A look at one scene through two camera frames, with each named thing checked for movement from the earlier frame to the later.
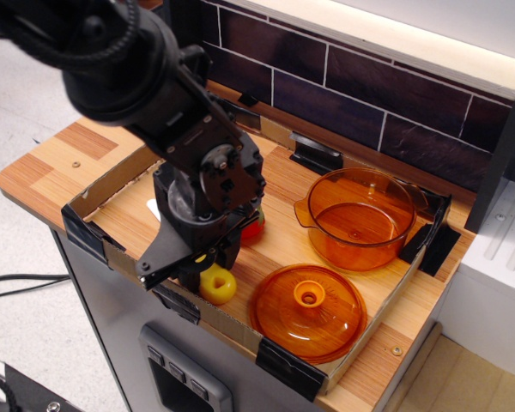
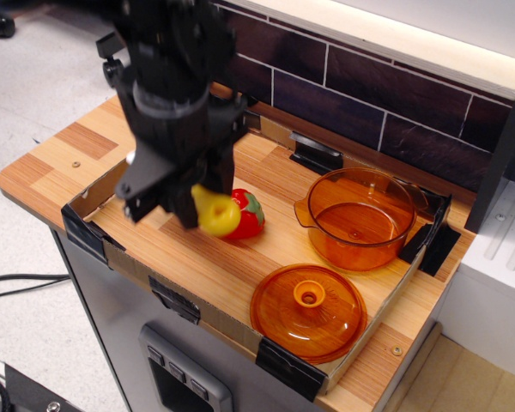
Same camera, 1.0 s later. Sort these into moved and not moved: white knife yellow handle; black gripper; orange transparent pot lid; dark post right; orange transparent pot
Moved: white knife yellow handle; black gripper
Not moved: dark post right; orange transparent pot; orange transparent pot lid
